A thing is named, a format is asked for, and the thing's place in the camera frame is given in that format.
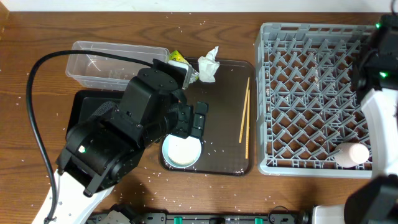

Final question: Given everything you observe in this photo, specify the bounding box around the yellow green snack wrapper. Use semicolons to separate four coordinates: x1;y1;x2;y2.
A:
168;49;200;85

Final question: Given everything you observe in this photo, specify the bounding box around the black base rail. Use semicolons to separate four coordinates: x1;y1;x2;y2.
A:
86;204;312;224

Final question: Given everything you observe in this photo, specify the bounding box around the wooden chopstick right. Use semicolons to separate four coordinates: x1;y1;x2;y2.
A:
245;90;250;159

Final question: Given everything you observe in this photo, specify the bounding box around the black plastic tray bin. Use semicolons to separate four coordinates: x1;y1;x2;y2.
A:
65;90;129;140

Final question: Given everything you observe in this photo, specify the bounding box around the brown serving tray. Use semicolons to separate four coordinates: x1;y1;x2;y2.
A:
159;60;257;177

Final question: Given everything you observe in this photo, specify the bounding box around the wooden chopstick left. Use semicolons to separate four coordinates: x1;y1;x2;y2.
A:
239;77;250;143

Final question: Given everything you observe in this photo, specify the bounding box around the crumpled white tissue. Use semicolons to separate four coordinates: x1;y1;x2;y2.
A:
198;46;220;83

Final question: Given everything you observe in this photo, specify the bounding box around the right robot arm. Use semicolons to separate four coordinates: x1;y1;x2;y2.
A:
344;12;397;223

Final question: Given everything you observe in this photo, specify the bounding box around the pink cup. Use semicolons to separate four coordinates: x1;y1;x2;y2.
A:
334;142;370;168

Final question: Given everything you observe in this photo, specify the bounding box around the grey dishwasher rack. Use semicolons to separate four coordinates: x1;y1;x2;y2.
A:
254;22;374;179

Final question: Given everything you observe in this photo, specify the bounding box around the light blue rice bowl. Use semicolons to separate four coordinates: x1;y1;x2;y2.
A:
162;134;202;169

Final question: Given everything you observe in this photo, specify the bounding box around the wooden chopstick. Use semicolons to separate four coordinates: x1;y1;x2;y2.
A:
239;77;250;143
245;90;250;159

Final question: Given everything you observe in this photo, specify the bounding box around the clear plastic container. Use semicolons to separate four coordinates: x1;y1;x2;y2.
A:
65;40;169;91

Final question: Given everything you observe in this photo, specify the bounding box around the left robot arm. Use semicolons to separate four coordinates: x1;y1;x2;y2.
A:
34;59;208;223

